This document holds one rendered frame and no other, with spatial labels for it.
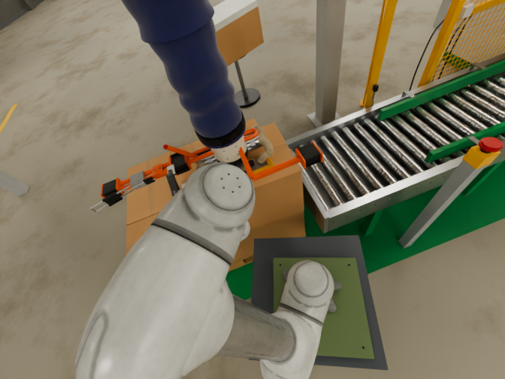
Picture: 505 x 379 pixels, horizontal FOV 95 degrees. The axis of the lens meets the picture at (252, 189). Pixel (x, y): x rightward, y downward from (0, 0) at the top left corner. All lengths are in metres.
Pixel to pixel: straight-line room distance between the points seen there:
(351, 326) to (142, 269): 0.90
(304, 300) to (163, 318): 0.57
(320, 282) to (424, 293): 1.28
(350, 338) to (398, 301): 0.92
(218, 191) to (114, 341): 0.19
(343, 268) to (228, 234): 0.84
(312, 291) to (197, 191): 0.59
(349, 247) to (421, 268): 0.95
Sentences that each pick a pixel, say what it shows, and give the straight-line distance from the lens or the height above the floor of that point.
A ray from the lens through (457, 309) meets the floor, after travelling 2.06.
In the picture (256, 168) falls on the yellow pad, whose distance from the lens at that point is 1.14.
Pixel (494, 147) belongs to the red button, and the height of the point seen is 1.04.
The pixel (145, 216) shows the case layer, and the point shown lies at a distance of 1.86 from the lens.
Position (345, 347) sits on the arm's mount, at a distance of 1.08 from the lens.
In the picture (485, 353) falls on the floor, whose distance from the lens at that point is 2.07.
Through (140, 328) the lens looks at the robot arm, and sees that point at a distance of 0.30.
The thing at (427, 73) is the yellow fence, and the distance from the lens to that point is 2.36.
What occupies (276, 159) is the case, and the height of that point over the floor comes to 0.94.
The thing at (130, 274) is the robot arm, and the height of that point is 1.60.
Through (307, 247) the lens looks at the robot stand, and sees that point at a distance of 1.16.
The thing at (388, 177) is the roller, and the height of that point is 0.55.
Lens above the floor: 1.84
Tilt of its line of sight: 54 degrees down
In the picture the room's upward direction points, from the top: 21 degrees counter-clockwise
